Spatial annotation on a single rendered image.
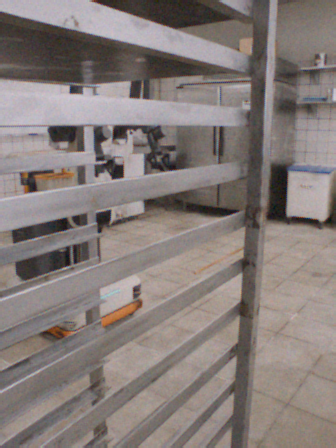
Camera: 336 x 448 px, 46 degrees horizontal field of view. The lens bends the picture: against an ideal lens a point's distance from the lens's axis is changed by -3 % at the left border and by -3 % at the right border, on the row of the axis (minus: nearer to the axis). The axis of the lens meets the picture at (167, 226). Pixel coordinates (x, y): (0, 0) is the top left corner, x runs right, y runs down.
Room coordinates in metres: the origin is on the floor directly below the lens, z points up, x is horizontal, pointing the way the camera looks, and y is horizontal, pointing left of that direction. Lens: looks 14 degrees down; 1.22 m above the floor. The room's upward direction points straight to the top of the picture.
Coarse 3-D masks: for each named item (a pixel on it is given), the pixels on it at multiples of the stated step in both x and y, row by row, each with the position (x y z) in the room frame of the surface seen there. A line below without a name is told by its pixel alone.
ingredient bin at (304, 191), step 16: (288, 176) 5.00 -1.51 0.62; (304, 176) 4.87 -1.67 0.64; (320, 176) 4.76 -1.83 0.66; (288, 192) 4.99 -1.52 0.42; (304, 192) 4.87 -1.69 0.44; (320, 192) 4.76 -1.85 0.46; (288, 208) 4.99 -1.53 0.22; (304, 208) 4.86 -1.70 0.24; (320, 208) 4.75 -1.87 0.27; (288, 224) 4.98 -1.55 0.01; (320, 224) 4.74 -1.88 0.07
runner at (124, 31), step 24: (0, 0) 0.34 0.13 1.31; (24, 0) 0.36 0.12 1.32; (48, 0) 0.38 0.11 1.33; (72, 0) 0.40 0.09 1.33; (24, 24) 0.38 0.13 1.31; (48, 24) 0.38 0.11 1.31; (72, 24) 0.40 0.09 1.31; (96, 24) 0.43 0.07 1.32; (120, 24) 0.46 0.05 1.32; (144, 24) 0.49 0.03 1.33; (144, 48) 0.50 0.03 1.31; (168, 48) 0.53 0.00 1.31; (192, 48) 0.57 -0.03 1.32; (216, 48) 0.62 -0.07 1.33; (240, 72) 0.70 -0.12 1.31
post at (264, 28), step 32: (256, 0) 0.72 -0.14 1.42; (256, 32) 0.72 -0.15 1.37; (256, 64) 0.71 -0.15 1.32; (256, 96) 0.71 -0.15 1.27; (256, 128) 0.71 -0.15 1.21; (256, 160) 0.71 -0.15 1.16; (256, 192) 0.71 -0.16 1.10; (256, 224) 0.71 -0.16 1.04; (256, 256) 0.70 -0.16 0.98; (256, 288) 0.71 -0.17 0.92; (256, 320) 0.72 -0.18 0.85
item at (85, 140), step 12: (84, 132) 0.97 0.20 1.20; (84, 144) 0.97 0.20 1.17; (84, 168) 0.97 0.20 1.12; (84, 180) 0.97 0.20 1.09; (84, 216) 0.98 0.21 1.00; (96, 240) 0.99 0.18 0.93; (84, 252) 0.98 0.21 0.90; (96, 252) 0.99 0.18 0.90; (96, 312) 0.98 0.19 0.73; (96, 372) 0.97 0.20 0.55; (96, 432) 0.98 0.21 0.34
